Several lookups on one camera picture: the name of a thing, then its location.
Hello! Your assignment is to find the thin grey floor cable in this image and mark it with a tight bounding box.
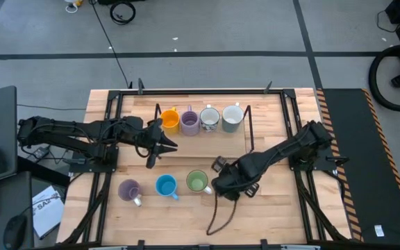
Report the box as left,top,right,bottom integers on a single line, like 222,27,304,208
17,103,88,112

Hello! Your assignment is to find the lavender ribbed mug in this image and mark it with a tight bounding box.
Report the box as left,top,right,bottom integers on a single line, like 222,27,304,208
180,106,201,137

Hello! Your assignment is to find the black power adapter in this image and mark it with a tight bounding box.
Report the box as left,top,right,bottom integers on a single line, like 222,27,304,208
26,146,51,164

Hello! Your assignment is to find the black desk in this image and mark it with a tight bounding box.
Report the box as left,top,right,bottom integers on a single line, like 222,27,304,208
0,171,35,250

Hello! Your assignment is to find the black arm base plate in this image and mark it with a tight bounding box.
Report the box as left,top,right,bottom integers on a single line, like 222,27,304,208
288,145,350,172
68,145,119,174

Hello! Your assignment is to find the black computer mouse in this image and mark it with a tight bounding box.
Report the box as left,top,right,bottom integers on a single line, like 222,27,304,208
3,214,28,250

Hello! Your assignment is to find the coiled black cable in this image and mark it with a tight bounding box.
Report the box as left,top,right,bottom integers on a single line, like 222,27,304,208
108,0,137,26

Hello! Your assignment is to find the purple mug white handle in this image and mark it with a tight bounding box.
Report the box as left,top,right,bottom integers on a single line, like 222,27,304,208
117,178,143,208

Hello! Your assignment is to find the orange vacuum with hose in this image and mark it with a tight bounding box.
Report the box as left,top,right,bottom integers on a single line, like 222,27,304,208
368,44,400,113

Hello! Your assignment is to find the black hazard-striped floor mat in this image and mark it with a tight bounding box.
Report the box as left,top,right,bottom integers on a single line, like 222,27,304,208
316,87,400,246

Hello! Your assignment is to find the braided black cable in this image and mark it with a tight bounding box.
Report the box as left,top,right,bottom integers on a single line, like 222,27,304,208
206,192,238,236

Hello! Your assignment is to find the yellow mug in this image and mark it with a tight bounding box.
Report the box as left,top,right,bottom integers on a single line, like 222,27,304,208
160,106,181,135

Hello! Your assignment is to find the black white patterned mug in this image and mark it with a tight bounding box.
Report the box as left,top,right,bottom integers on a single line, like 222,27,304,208
199,103,221,133

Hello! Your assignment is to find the long black floor cable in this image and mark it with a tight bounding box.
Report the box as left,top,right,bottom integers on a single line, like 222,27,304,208
88,0,134,90

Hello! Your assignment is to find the grey-teal mug white handle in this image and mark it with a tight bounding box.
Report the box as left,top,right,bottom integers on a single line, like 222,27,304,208
222,102,245,133

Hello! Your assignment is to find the blue mug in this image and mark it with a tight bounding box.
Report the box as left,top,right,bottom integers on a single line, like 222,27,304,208
155,174,180,201

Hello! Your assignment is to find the white printed booklet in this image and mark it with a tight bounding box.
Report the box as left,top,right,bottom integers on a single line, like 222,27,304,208
31,185,66,240

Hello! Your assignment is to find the black aluminium rig frame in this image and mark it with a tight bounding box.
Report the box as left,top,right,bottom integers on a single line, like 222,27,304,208
60,78,352,250

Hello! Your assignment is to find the green and white mug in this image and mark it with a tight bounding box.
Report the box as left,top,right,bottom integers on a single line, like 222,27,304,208
185,169,214,195

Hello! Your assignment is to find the white yellow floor plug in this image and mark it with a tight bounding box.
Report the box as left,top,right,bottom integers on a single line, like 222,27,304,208
63,0,83,14

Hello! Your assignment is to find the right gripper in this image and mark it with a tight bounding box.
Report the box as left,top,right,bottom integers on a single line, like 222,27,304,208
211,155,260,202

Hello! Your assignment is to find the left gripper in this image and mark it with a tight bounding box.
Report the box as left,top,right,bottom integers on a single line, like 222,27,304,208
135,118,178,170

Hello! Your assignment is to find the black shelf rack wooden board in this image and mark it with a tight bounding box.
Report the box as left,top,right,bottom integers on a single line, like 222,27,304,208
153,103,256,160

